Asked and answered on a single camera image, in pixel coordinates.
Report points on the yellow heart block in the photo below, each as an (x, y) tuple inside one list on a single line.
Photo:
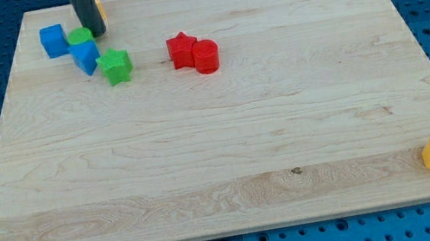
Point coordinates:
[(101, 10)]

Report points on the light wooden board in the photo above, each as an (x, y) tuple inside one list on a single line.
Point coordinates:
[(319, 109)]

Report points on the green star block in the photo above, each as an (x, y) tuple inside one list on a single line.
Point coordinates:
[(115, 65)]

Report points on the red cylinder block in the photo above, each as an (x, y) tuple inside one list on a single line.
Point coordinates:
[(205, 56)]

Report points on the red star block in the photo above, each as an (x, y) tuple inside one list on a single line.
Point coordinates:
[(180, 50)]

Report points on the blue triangular block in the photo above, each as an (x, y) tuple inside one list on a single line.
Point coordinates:
[(84, 56)]

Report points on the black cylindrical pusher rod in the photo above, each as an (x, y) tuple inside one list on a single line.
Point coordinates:
[(89, 16)]

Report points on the blue cube block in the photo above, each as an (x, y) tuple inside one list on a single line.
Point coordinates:
[(53, 40)]

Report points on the green cylinder block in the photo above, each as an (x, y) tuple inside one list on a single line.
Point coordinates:
[(79, 35)]

